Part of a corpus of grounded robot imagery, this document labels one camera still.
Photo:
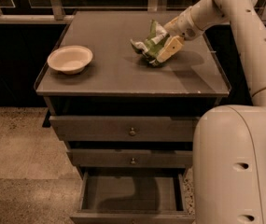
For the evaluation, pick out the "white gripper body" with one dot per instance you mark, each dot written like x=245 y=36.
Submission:
x=184 y=26

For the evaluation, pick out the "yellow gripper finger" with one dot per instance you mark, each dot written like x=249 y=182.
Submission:
x=173 y=45

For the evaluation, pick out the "green jalapeno chip bag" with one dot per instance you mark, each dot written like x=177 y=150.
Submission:
x=153 y=48

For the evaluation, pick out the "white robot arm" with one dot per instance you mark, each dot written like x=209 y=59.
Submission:
x=229 y=144

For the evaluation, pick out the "grey drawer cabinet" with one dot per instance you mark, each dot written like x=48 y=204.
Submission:
x=118 y=82

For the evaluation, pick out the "top grey drawer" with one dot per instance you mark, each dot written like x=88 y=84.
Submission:
x=123 y=129

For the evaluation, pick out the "middle grey drawer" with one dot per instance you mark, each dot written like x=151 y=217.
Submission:
x=130 y=158

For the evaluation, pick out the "bottom grey open drawer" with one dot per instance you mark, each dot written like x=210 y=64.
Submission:
x=132 y=196

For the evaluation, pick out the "white paper bowl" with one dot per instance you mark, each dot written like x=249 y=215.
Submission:
x=70 y=60

